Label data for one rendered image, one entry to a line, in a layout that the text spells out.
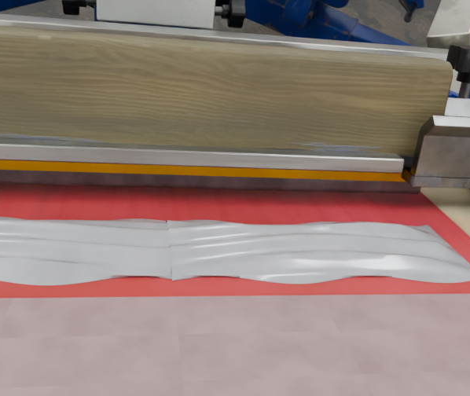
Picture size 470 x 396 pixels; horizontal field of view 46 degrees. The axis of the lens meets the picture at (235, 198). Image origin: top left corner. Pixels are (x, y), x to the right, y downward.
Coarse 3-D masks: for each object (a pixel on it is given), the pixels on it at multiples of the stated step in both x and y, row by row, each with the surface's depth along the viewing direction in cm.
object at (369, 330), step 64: (192, 192) 40; (256, 192) 41; (320, 192) 42; (192, 320) 26; (256, 320) 26; (320, 320) 27; (384, 320) 27; (448, 320) 28; (192, 384) 22; (256, 384) 22; (320, 384) 22; (384, 384) 23; (448, 384) 23
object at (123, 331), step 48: (0, 192) 37; (48, 192) 37; (96, 192) 38; (144, 192) 39; (0, 288) 27; (48, 288) 27; (96, 288) 27; (144, 288) 28; (0, 336) 23; (48, 336) 24; (96, 336) 24; (144, 336) 24; (0, 384) 21; (48, 384) 21; (96, 384) 21; (144, 384) 21
